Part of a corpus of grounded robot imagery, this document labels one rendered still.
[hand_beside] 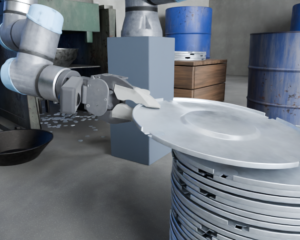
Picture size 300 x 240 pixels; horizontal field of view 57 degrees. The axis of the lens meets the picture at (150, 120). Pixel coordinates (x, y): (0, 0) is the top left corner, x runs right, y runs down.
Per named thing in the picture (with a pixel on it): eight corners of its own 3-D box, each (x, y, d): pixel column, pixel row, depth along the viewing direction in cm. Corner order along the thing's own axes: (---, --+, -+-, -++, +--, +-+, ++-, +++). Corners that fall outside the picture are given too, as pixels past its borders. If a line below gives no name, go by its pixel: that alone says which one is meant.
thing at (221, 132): (215, 98, 65) (216, 95, 65) (352, 149, 43) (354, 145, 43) (102, 105, 49) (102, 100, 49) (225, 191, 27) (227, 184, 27)
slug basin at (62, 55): (91, 65, 163) (90, 48, 161) (33, 68, 140) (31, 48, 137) (62, 63, 186) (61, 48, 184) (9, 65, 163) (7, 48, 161)
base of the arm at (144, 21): (169, 37, 103) (170, 9, 101) (147, 36, 91) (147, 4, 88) (136, 38, 111) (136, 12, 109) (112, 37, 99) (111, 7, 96)
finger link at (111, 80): (138, 79, 51) (97, 71, 53) (135, 80, 49) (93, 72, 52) (135, 104, 52) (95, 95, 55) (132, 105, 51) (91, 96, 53)
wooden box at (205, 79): (223, 118, 166) (227, 59, 157) (190, 133, 138) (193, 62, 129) (168, 109, 190) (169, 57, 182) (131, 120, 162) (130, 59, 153)
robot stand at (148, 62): (172, 150, 115) (175, 37, 104) (149, 165, 100) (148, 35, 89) (137, 143, 124) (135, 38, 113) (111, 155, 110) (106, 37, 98)
